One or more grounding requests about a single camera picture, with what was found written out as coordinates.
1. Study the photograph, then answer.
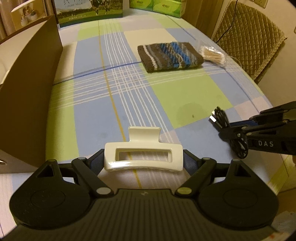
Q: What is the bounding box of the black power cord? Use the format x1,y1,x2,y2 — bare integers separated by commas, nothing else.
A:
217,0,238,42

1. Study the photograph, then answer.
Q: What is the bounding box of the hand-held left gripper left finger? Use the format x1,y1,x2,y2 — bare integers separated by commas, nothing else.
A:
35,149,111,195

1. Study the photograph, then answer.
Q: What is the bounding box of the plaid tablecloth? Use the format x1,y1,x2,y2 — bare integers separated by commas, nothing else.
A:
0,17,292,209

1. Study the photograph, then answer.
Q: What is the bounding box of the white hair claw clip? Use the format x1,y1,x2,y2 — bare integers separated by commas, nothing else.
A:
104,126,184,173

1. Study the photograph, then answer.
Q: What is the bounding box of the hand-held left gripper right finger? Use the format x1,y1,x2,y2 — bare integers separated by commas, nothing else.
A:
175,149,251,195

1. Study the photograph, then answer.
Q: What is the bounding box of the beige product box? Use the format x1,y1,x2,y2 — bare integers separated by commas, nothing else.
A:
10,0,56,32

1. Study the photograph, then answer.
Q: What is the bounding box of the bag of cotton swabs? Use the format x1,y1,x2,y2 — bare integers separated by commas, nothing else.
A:
196,39,228,67

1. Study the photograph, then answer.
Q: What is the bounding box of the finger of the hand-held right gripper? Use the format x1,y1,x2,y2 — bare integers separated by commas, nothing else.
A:
229,101,296,127
219,119,296,160

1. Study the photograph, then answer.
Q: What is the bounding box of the chair with quilted cover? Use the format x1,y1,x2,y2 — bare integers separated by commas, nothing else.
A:
211,1,287,81

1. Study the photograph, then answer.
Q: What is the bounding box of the black cable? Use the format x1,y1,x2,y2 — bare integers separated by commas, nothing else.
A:
209,107,230,130

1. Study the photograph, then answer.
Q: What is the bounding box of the green tissue box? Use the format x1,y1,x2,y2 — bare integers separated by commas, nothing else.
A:
129,0,154,11
153,0,185,18

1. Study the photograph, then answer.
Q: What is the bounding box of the milk carton box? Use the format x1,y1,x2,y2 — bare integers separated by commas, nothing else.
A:
54,0,124,28

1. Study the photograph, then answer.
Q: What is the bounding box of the brown cardboard storage box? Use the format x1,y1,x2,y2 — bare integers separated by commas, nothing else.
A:
0,16,64,174

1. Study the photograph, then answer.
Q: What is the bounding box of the striped brown blue towel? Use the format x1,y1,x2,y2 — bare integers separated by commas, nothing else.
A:
137,42,204,73

